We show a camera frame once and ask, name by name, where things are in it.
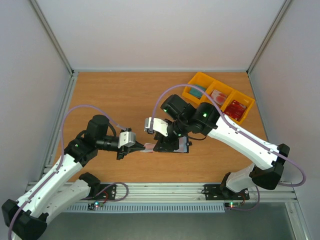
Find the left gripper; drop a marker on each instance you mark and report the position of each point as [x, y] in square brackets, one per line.
[125, 150]

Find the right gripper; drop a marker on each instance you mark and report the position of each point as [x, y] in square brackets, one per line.
[164, 139]

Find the black card holder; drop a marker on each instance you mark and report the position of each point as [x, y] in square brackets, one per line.
[180, 145]

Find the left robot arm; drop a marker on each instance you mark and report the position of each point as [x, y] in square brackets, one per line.
[29, 215]

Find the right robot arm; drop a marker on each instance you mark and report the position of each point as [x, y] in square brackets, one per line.
[267, 159]

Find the yellow bin with green cards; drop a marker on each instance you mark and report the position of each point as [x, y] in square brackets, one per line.
[201, 79]

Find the green card stack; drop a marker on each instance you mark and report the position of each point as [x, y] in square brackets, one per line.
[195, 92]

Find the red circle card stack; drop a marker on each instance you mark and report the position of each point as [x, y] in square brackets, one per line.
[218, 97]

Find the yellow bin with circle cards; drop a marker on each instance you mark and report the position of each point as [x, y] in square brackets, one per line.
[222, 87]

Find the yellow bin with red cards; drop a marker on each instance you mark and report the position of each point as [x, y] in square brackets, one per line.
[243, 99]

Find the left circuit board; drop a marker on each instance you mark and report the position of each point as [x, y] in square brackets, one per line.
[95, 205]

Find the circuit board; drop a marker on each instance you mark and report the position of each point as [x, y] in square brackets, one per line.
[232, 205]
[95, 205]

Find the right circuit board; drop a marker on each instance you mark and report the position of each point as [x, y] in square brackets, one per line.
[232, 205]

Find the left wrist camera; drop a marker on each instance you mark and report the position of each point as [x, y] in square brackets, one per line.
[126, 138]

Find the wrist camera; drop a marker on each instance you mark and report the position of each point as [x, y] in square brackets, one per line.
[159, 126]
[126, 138]

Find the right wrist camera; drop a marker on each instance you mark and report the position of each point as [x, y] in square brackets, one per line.
[159, 126]

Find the front aluminium rail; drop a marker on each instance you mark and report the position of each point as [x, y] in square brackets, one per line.
[190, 193]

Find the aluminium rail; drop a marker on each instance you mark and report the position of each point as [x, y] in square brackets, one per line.
[190, 193]
[54, 139]

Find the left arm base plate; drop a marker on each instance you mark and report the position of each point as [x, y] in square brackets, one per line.
[112, 191]

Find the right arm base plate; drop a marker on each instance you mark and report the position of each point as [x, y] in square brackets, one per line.
[214, 192]

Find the grey slotted cable duct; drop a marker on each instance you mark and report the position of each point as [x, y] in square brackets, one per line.
[141, 208]

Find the left aluminium rail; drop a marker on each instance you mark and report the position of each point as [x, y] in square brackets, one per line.
[54, 139]

